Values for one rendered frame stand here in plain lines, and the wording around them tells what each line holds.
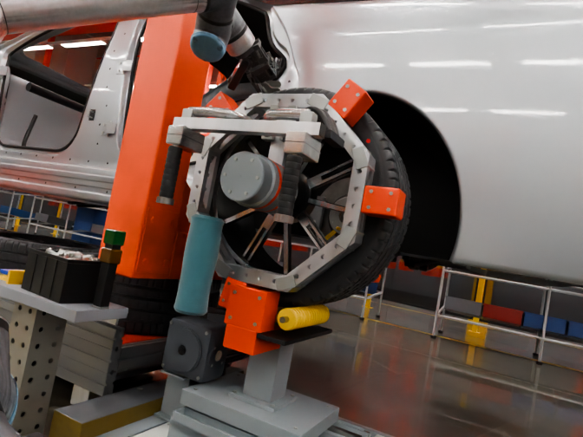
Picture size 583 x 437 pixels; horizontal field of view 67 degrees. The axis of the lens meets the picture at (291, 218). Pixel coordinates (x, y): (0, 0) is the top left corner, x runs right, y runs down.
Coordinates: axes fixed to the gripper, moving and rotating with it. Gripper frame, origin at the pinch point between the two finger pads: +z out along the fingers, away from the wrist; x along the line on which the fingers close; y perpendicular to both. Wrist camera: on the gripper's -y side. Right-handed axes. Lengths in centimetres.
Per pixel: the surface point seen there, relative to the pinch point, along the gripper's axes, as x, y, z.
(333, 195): -3.6, 0.5, 47.7
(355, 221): -52, 22, 10
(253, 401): -81, -25, 39
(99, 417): -87, -62, 17
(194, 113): -29.7, -7.2, -23.6
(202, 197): -32.8, -22.7, 0.7
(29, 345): -74, -68, -6
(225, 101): -11.0, -7.8, -12.6
